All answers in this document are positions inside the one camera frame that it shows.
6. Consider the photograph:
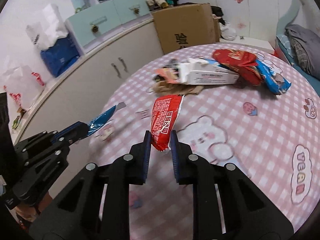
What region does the white low cabinet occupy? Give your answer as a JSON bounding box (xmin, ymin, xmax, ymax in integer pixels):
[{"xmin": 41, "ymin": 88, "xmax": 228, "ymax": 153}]
[{"xmin": 11, "ymin": 15, "xmax": 164, "ymax": 198}]

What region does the blue snack wrapper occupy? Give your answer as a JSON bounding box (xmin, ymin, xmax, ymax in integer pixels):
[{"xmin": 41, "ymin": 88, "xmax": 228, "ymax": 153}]
[{"xmin": 87, "ymin": 102, "xmax": 126, "ymax": 137}]

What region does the brown paper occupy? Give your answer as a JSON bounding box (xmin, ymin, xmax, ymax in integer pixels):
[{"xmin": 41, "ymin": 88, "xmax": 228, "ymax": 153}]
[{"xmin": 151, "ymin": 81, "xmax": 204, "ymax": 96}]

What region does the grey folded blanket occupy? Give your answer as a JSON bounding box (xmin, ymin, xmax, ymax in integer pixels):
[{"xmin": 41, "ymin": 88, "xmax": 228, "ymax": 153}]
[{"xmin": 286, "ymin": 24, "xmax": 319, "ymax": 80}]

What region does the pink checkered tablecloth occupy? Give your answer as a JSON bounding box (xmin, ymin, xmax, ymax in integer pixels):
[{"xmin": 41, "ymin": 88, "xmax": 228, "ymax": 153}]
[{"xmin": 90, "ymin": 44, "xmax": 319, "ymax": 239}]

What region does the pink torn wrapper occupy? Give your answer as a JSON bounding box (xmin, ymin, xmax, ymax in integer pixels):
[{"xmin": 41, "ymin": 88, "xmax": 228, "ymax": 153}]
[{"xmin": 155, "ymin": 59, "xmax": 181, "ymax": 84}]

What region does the white red plastic bag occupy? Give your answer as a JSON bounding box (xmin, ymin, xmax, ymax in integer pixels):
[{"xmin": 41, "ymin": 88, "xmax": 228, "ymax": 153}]
[{"xmin": 1, "ymin": 65, "xmax": 46, "ymax": 111}]

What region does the blue shopping bag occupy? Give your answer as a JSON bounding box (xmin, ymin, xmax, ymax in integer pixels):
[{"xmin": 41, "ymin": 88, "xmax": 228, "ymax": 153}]
[{"xmin": 40, "ymin": 34, "xmax": 80, "ymax": 77}]

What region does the cardboard box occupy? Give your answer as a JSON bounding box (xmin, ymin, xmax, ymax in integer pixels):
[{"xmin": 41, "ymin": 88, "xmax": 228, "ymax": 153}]
[{"xmin": 152, "ymin": 3, "xmax": 220, "ymax": 54}]

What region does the red foil snack bag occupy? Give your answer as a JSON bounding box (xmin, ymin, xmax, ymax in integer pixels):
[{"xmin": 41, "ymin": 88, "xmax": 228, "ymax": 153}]
[{"xmin": 212, "ymin": 49, "xmax": 263, "ymax": 86}]

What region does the white torn paper box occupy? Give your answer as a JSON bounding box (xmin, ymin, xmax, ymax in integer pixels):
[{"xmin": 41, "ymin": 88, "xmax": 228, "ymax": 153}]
[{"xmin": 177, "ymin": 58, "xmax": 239, "ymax": 86}]

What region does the light blue drawer unit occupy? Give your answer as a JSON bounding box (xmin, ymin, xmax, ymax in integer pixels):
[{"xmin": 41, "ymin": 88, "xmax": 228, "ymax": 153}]
[{"xmin": 65, "ymin": 0, "xmax": 151, "ymax": 55}]

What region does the blue cookie wrapper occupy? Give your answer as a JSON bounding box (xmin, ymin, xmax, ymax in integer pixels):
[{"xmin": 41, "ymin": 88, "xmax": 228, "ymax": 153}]
[{"xmin": 256, "ymin": 60, "xmax": 291, "ymax": 95}]

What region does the red snack wrapper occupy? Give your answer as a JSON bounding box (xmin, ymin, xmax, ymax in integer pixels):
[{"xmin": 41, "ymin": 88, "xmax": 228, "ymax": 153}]
[{"xmin": 151, "ymin": 94, "xmax": 184, "ymax": 152}]

